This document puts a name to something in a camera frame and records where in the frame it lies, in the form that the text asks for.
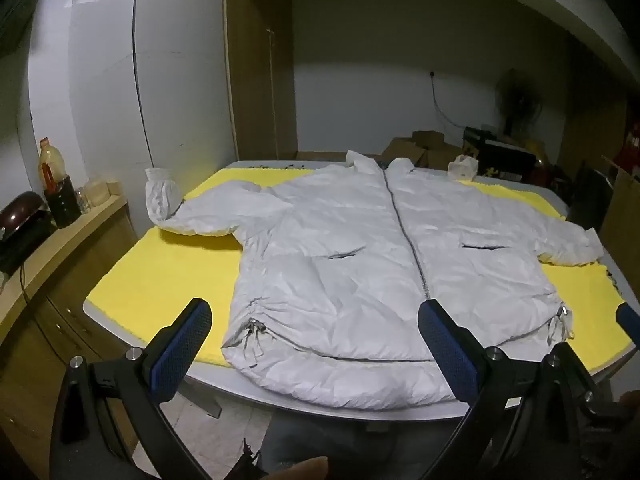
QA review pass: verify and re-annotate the black and yellow box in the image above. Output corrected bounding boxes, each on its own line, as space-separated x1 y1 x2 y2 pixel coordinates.
462 126 538 178

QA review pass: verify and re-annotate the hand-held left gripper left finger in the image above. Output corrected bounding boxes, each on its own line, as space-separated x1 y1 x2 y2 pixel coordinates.
50 298 214 480

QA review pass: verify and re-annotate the standing fan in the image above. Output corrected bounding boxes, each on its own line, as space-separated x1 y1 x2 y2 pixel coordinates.
497 67 543 136

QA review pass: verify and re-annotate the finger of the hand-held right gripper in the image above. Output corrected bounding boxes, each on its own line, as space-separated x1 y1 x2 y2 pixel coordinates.
616 302 640 348

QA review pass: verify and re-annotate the wooden sideboard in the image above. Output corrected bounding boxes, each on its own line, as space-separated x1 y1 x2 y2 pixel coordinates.
0 192 146 480

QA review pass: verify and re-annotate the black power cable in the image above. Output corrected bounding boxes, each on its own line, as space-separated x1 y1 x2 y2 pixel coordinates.
430 71 468 128

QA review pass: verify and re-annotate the orange juice bottle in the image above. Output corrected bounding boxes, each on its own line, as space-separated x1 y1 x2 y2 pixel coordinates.
39 137 71 193

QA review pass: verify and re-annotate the dark red cooker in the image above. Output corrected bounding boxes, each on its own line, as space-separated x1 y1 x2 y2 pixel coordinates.
0 191 56 276

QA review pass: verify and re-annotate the clear plastic container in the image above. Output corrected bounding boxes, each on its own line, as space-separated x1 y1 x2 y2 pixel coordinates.
85 175 110 206

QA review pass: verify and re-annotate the tall cardboard box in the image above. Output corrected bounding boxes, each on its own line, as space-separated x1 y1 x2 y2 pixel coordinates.
599 155 640 281

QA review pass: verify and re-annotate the black utensil holder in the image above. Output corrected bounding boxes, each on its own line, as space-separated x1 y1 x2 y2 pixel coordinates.
45 177 82 229

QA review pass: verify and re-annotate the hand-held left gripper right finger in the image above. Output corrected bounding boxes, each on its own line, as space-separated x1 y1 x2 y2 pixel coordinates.
416 299 593 480

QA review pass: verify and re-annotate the white plastic bag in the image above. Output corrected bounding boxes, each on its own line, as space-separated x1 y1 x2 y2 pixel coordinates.
447 156 477 180

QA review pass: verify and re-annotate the yellow mat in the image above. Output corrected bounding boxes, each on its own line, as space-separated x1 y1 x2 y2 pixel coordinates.
85 167 638 378

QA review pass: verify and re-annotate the black chair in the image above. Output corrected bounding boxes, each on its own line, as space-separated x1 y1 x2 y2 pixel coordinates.
570 160 613 221

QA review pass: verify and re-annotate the white puffer jacket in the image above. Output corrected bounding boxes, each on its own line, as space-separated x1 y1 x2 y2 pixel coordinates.
145 150 608 408

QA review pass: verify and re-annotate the brown wooden door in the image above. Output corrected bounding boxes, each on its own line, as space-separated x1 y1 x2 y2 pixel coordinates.
223 0 298 161

